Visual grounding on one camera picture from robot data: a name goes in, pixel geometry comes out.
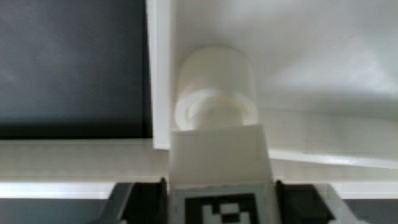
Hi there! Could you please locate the white U-shaped obstacle fence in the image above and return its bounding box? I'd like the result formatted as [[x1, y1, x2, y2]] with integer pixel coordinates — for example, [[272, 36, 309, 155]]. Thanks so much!
[[0, 141, 398, 199]]

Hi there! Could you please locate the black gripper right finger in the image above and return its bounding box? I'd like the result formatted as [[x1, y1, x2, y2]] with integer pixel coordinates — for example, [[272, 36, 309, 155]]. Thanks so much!
[[276, 181, 370, 224]]

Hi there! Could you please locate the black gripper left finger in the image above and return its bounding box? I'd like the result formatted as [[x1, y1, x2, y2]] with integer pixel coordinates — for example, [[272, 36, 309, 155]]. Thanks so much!
[[87, 179, 169, 224]]

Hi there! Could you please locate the white square tabletop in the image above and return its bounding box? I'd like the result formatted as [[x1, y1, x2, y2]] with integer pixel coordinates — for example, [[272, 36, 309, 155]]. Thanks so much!
[[146, 0, 398, 169]]

